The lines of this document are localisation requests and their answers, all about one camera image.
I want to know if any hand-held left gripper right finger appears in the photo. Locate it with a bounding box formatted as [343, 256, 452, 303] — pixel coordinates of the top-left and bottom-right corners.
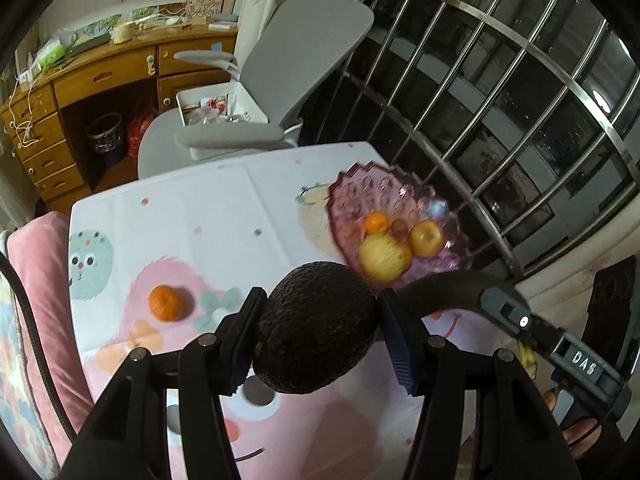
[377, 287, 583, 480]

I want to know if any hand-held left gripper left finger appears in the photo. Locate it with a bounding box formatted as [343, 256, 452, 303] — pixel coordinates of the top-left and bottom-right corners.
[57, 286, 269, 480]

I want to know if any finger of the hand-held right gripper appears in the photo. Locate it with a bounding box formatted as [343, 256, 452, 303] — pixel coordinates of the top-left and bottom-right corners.
[479, 284, 557, 347]

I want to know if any dark avocado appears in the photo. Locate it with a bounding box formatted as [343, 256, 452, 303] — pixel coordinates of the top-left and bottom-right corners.
[252, 261, 379, 395]

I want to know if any yellow pear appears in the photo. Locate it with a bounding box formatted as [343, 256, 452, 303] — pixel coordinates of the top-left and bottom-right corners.
[359, 233, 414, 282]

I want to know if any red apple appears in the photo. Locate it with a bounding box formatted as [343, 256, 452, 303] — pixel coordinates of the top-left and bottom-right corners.
[410, 220, 446, 257]

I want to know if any purple glass bowl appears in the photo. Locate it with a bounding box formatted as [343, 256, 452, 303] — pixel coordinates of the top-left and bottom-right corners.
[327, 160, 475, 287]

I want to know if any person's right hand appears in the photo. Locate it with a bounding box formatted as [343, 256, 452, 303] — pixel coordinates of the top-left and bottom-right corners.
[542, 389, 608, 462]

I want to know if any white floral cloth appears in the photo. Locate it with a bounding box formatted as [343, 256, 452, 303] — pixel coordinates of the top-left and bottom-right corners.
[515, 210, 640, 313]

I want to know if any cartoon printed tablecloth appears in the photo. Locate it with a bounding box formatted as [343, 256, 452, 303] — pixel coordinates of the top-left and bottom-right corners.
[67, 142, 528, 480]

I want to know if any metal window grille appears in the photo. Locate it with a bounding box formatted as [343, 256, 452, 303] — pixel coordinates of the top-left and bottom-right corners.
[300, 0, 640, 283]

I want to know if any pastel patterned blanket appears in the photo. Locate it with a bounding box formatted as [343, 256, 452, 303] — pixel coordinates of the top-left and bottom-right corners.
[0, 260, 58, 480]

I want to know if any white storage box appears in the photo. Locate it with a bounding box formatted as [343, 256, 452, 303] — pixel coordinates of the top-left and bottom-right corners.
[176, 81, 271, 129]

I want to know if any red plastic bag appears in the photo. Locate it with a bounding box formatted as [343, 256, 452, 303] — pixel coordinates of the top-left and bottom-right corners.
[125, 102, 157, 159]

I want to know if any black waste bin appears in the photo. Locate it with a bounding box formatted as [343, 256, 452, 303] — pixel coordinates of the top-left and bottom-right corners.
[85, 112, 125, 155]

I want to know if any wooden desk with drawers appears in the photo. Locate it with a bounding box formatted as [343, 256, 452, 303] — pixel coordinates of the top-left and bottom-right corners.
[0, 24, 241, 213]

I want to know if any grey office chair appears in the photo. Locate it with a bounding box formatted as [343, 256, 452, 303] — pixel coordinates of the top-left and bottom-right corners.
[137, 0, 376, 181]

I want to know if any dark laptop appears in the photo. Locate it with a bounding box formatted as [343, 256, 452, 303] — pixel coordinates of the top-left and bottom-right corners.
[64, 35, 112, 57]

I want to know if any white curtain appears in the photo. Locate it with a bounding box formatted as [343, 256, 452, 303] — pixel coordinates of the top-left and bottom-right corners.
[232, 0, 302, 63]

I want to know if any green tissue box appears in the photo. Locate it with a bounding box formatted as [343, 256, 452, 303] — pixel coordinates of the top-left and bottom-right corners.
[37, 42, 69, 69]

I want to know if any black cable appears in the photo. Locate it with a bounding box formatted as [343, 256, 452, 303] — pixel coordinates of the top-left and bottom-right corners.
[0, 254, 32, 313]

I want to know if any white charging cable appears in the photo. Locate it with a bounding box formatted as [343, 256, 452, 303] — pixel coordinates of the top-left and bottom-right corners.
[1, 80, 40, 150]

